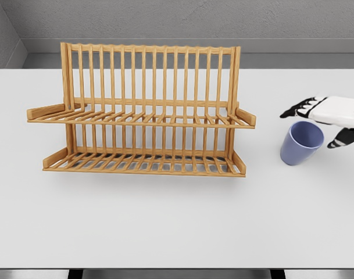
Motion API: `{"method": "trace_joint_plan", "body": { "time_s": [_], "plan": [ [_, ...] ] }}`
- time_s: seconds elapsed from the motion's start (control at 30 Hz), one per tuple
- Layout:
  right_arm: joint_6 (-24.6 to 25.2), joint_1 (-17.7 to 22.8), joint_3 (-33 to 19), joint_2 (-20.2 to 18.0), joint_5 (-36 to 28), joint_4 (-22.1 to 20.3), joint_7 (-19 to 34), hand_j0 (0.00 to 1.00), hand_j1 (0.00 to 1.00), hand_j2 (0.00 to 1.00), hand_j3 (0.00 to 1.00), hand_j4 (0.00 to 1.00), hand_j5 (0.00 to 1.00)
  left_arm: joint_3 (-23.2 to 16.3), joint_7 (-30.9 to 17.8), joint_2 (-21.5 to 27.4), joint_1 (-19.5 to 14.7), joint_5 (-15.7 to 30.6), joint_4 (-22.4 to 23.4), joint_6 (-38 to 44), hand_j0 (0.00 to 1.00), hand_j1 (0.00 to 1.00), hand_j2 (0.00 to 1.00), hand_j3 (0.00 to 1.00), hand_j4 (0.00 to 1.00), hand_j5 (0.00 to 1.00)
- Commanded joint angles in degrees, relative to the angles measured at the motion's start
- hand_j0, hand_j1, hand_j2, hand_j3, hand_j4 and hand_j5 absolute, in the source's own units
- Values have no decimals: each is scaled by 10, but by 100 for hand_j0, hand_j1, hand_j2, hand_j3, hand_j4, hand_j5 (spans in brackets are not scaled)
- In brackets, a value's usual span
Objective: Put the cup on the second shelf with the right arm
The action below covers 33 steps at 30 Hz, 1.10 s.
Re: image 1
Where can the wooden two-tier dish rack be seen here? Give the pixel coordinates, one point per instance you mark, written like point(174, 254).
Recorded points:
point(142, 116)

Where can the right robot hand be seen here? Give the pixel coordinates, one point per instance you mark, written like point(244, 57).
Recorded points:
point(336, 112)

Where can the blue cup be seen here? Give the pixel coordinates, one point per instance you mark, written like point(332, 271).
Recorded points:
point(299, 148)

